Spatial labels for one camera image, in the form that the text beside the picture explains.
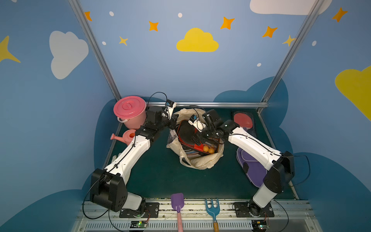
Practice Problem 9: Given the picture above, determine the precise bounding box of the black red paddle case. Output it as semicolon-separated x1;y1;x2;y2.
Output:
176;120;219;156

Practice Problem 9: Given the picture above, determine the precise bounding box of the cream canvas tote bag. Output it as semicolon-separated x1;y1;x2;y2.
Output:
166;108;225;170

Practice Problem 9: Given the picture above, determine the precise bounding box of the clear-packaged red paddle set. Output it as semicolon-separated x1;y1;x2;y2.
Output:
231;111;257;138

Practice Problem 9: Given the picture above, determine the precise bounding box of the purple paddle case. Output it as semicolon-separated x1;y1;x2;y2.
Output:
236;148;267;188

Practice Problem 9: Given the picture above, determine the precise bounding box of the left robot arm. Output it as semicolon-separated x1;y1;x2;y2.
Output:
88;102;178;216

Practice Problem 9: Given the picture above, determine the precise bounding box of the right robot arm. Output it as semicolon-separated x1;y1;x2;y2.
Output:
194;110;295;217

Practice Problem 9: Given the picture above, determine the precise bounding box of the pink bucket with lid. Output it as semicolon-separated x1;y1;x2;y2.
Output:
113;96;146;130

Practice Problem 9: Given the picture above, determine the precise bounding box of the pink watering can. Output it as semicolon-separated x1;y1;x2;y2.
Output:
110;129;136;146

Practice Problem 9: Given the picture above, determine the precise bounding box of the purple toy shovel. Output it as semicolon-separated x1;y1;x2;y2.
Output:
171;193;185;232

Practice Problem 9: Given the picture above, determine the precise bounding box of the teal toy rake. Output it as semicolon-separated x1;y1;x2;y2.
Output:
205;199;220;232

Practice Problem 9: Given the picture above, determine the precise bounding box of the right circuit board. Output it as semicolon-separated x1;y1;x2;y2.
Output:
251;220;269;232

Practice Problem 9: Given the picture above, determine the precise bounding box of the circuit board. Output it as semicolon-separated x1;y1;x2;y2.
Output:
129;221;148;229
251;220;269;232

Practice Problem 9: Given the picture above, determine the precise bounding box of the left circuit board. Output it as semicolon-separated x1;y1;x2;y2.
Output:
129;221;148;229

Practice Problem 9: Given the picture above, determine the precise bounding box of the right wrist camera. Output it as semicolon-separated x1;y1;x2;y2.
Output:
188;115;206;132

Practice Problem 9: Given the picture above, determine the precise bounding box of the aluminium back rail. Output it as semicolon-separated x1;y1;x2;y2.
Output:
144;101;269;108

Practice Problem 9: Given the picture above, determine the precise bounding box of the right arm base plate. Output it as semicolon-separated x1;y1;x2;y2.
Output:
232;201;274;218

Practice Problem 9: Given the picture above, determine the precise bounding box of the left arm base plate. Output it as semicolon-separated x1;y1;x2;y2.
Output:
119;202;159;218

